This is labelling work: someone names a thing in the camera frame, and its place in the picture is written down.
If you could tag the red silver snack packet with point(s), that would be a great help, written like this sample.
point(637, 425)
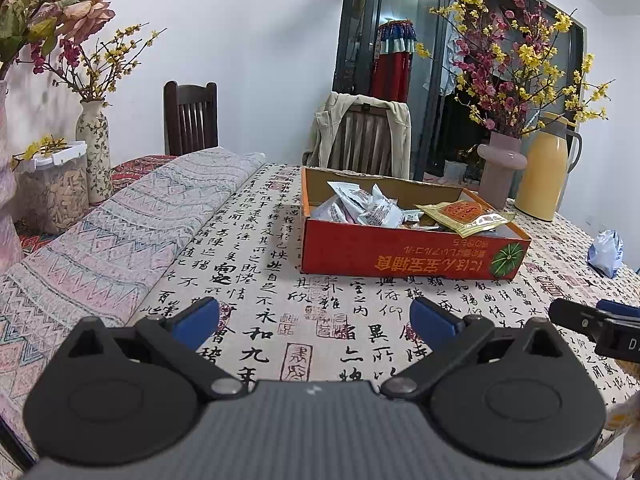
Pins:
point(382, 210)

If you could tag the clear plastic food container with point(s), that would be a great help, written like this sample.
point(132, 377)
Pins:
point(55, 195)

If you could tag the yellow thermos jug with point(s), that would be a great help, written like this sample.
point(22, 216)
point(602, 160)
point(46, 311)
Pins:
point(545, 175)

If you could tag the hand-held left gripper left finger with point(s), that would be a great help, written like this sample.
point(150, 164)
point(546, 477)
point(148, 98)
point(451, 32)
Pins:
point(197, 317)

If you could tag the dark wooden chair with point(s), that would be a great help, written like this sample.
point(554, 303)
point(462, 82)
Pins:
point(190, 120)

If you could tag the hanging red blue garment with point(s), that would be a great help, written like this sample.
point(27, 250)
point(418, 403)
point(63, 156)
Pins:
point(395, 65)

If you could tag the beige jacket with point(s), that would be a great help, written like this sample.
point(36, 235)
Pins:
point(400, 145)

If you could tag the slim floral vase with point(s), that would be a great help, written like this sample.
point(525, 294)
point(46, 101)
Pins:
point(95, 155)

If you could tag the yellow orange snack packet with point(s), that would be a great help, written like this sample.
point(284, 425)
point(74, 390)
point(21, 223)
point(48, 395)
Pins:
point(465, 212)

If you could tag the thin yellow blossom twigs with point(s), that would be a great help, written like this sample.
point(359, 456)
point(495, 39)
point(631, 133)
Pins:
point(105, 60)

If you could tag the dried pink roses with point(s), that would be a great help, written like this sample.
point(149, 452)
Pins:
point(75, 10)

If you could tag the mauve ceramic vase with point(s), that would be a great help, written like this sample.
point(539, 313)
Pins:
point(500, 175)

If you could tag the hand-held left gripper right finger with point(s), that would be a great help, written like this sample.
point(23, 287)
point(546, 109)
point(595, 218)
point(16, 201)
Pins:
point(430, 317)

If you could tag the folded zigzag patterned blanket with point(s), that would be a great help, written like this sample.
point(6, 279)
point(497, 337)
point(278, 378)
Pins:
point(125, 230)

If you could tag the red patterned cloth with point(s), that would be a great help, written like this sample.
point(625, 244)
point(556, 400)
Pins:
point(135, 170)

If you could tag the wooden chair with slats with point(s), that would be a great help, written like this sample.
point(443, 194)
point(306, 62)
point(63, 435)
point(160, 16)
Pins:
point(365, 140)

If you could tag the red cardboard box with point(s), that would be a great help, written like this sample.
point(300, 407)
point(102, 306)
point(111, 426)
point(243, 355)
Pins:
point(360, 252)

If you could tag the pale blue plastic bag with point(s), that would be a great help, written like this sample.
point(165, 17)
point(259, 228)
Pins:
point(606, 255)

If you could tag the loose yellow flower sprig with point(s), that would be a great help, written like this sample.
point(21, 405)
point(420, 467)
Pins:
point(42, 146)

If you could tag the dark framed glass door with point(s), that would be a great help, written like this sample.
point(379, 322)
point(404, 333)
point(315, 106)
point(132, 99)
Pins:
point(350, 35)

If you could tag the large pink vase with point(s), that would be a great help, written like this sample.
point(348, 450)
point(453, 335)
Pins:
point(7, 185)

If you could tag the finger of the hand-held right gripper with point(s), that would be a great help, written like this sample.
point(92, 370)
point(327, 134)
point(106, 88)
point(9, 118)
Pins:
point(622, 310)
point(572, 316)

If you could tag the yellow and pink blossom branches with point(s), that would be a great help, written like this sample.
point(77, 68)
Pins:
point(515, 70)

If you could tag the calligraphy print tablecloth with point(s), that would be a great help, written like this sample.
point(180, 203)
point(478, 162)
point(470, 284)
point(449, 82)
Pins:
point(270, 285)

